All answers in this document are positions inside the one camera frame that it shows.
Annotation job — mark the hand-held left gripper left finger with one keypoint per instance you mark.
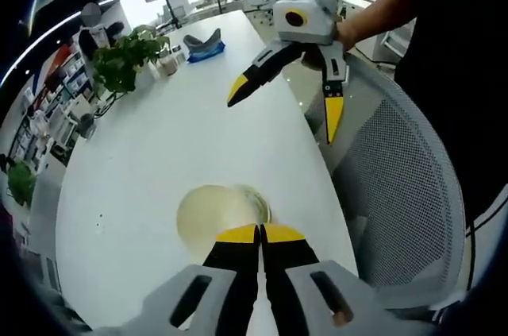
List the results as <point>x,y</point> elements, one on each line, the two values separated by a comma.
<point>234,272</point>

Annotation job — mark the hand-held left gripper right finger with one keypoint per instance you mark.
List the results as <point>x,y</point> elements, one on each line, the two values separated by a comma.
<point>289,272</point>

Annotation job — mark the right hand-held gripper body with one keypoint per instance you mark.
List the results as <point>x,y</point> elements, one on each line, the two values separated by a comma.
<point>317,22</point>

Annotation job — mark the green printed paper cup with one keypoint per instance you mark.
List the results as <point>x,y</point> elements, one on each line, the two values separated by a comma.
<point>206,213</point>

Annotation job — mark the person's right hand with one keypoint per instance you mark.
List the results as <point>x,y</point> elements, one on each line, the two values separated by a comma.
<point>348,34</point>

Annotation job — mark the blue packet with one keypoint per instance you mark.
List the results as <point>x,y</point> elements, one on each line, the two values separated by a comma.
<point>206,56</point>

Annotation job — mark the glass vase with pebbles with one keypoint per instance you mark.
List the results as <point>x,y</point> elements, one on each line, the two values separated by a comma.
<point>170,68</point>

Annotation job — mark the grey mesh office chair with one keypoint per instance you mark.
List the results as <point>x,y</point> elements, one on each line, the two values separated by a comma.
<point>405,177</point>

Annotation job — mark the white table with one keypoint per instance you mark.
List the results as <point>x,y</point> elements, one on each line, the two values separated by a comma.
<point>158,145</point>

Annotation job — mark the green potted plant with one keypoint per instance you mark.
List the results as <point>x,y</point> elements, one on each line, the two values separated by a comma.
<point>119,62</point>

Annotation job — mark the storage shelf with boxes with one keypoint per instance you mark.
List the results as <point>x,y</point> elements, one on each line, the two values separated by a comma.
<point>73,74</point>

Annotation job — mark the small green plant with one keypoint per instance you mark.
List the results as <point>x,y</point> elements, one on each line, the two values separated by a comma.
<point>21,185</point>

